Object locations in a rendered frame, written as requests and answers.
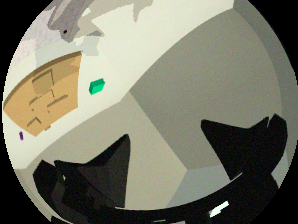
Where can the green rectangular block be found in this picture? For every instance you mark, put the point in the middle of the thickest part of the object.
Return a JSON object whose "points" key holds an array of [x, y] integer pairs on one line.
{"points": [[96, 86]]}

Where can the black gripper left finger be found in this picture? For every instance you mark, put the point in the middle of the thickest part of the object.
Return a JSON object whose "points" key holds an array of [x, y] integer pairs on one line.
{"points": [[106, 173]]}

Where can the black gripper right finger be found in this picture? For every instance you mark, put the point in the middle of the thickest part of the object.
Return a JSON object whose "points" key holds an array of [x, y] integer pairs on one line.
{"points": [[232, 144]]}

